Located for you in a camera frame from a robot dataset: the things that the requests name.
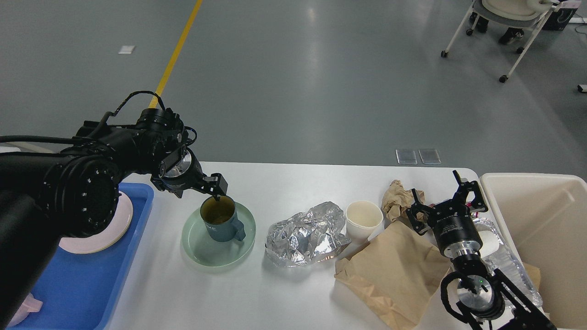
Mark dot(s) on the dark teal mug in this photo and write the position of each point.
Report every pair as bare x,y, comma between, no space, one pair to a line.
220,217

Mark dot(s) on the floor socket plate left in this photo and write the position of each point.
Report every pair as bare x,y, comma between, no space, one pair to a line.
406,156

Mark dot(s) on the brown paper bag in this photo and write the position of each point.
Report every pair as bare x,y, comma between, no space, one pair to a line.
395,275

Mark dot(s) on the white paper cup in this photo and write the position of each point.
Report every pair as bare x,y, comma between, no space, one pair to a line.
363,218

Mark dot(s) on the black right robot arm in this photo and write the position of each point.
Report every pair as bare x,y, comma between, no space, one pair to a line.
472,293

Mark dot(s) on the white paper on floor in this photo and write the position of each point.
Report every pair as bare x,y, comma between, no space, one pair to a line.
126,49

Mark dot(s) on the person's feet under chair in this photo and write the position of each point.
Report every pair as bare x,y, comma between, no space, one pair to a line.
510,36

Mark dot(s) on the beige plastic bin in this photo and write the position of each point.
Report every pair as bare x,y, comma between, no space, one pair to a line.
544,219

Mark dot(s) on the pink mug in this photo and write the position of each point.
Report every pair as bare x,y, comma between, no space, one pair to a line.
29,305

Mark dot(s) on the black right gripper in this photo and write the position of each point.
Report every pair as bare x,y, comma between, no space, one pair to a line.
452,226

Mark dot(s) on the crumpled brown paper ball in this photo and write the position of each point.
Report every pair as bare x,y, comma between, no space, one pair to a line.
395,202

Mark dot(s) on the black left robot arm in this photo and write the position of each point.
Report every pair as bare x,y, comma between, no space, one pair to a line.
74,193

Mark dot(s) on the clear plastic bottle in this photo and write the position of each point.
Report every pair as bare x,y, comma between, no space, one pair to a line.
497,255

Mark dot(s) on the green plate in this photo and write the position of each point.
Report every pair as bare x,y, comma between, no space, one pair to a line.
199,248

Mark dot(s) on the pink plate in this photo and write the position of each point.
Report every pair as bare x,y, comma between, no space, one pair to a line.
108,237

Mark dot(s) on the crumpled aluminium foil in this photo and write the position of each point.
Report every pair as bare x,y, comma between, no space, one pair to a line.
307,237

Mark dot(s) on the blue plastic tray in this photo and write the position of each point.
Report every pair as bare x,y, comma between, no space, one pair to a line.
80,291

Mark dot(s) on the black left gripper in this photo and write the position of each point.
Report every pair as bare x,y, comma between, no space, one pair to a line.
187,174

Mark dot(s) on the white office chair right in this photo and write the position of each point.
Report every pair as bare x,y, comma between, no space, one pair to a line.
521,14

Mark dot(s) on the floor socket plate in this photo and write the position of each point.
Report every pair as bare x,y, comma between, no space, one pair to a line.
430,156
406,156

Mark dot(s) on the floor socket plate right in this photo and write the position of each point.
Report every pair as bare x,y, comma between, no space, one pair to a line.
430,156

